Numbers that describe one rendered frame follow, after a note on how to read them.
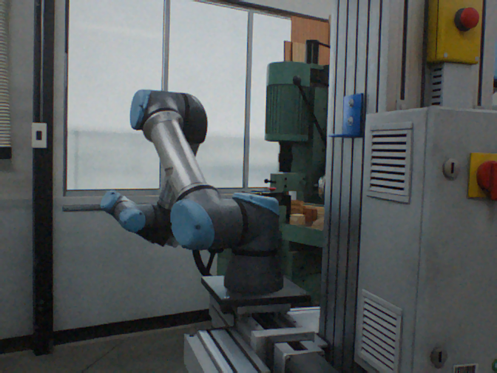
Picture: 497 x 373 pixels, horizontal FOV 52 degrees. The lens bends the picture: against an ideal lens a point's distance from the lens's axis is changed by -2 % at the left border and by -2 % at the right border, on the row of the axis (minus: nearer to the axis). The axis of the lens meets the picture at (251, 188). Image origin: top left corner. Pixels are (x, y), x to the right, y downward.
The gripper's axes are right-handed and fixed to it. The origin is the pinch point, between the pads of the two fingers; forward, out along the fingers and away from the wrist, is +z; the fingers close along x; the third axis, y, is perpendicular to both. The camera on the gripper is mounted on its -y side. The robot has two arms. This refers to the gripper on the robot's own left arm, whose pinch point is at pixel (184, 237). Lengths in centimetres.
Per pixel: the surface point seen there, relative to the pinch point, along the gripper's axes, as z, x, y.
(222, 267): 28.1, -6.1, 1.5
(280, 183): 20.1, 14.3, -35.4
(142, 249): 57, -118, 1
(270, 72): -5, 10, -71
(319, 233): 17, 46, -17
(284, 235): 18.8, 29.0, -14.5
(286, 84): 0, 17, -68
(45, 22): -58, -120, -79
